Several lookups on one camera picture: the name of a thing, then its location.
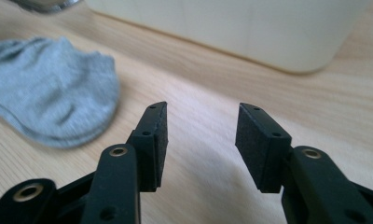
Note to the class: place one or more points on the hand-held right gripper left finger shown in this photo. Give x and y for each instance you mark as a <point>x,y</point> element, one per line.
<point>152,149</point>

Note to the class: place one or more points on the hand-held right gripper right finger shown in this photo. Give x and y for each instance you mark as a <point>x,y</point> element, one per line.
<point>259,149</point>

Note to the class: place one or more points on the grey sock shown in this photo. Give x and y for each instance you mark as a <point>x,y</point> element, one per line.
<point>51,90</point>

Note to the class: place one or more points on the cream plastic divided storage box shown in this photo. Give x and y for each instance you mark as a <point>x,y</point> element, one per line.
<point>237,28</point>

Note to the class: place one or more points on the shiny metal object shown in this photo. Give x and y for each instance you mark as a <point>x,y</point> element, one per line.
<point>44,4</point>

